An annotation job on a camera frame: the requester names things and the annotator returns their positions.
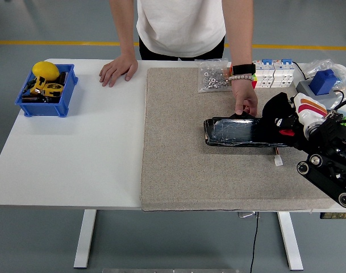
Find thin black cable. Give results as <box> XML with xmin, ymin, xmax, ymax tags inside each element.
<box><xmin>291</xmin><ymin>61</ymin><xmax>345</xmax><ymax>110</ymax></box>

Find yellow lemon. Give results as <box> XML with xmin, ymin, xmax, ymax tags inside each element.
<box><xmin>31</xmin><ymin>61</ymin><xmax>60</xmax><ymax>82</ymax></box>

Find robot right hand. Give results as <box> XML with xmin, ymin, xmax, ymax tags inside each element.
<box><xmin>276</xmin><ymin>93</ymin><xmax>328</xmax><ymax>129</ymax></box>

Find clear bag of metal nuts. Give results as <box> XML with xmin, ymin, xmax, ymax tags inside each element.
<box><xmin>194</xmin><ymin>58</ymin><xmax>233</xmax><ymax>94</ymax></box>

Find person's right hand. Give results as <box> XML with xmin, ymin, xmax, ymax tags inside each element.
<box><xmin>98</xmin><ymin>53</ymin><xmax>139</xmax><ymax>88</ymax></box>

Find black panel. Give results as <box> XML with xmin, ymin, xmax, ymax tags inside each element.
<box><xmin>203</xmin><ymin>113</ymin><xmax>290</xmax><ymax>148</ymax></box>

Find white wire connector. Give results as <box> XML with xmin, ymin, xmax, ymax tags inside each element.
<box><xmin>273</xmin><ymin>147</ymin><xmax>284</xmax><ymax>167</ymax></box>

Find person's left hand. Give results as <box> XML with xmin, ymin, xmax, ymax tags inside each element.
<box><xmin>231</xmin><ymin>81</ymin><xmax>259</xmax><ymax>117</ymax></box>

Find black rag with red tag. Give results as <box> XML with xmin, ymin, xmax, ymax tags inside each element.
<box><xmin>259</xmin><ymin>92</ymin><xmax>307</xmax><ymax>151</ymax></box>

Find white circuit breaker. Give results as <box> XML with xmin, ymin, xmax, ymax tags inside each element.
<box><xmin>273</xmin><ymin>58</ymin><xmax>295</xmax><ymax>88</ymax></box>
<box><xmin>252</xmin><ymin>59</ymin><xmax>276</xmax><ymax>89</ymax></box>

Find blue plastic bin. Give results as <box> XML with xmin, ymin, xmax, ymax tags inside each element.
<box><xmin>14</xmin><ymin>64</ymin><xmax>79</xmax><ymax>118</ymax></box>

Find grey-brown felt mat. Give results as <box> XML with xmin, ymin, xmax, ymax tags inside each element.
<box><xmin>140</xmin><ymin>67</ymin><xmax>332</xmax><ymax>213</ymax></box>

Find black wrist watch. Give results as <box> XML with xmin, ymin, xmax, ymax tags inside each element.
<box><xmin>231</xmin><ymin>63</ymin><xmax>256</xmax><ymax>76</ymax></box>

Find white table leg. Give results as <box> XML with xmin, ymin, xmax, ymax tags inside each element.
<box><xmin>73</xmin><ymin>209</ymin><xmax>97</xmax><ymax>270</ymax></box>
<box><xmin>276</xmin><ymin>212</ymin><xmax>304</xmax><ymax>271</ymax></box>

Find blue plastic block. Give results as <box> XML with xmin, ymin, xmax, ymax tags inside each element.
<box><xmin>308</xmin><ymin>69</ymin><xmax>339</xmax><ymax>96</ymax></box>

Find metal bracket under table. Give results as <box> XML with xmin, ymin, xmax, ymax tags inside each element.
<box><xmin>237</xmin><ymin>210</ymin><xmax>261</xmax><ymax>219</ymax></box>

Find yellow tape measure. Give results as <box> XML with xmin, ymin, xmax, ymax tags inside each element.
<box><xmin>29</xmin><ymin>76</ymin><xmax>64</xmax><ymax>97</ymax></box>

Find black hanging cable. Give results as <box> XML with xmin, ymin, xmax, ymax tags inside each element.
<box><xmin>249</xmin><ymin>212</ymin><xmax>260</xmax><ymax>273</ymax></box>

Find table height control panel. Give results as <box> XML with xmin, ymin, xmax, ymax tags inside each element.
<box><xmin>319</xmin><ymin>212</ymin><xmax>346</xmax><ymax>220</ymax></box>

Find crumpled clear plastic bag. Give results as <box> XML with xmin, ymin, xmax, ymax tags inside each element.
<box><xmin>305</xmin><ymin>58</ymin><xmax>346</xmax><ymax>94</ymax></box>

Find bead bracelet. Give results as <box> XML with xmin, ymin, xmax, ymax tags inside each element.
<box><xmin>228</xmin><ymin>73</ymin><xmax>255</xmax><ymax>82</ymax></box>

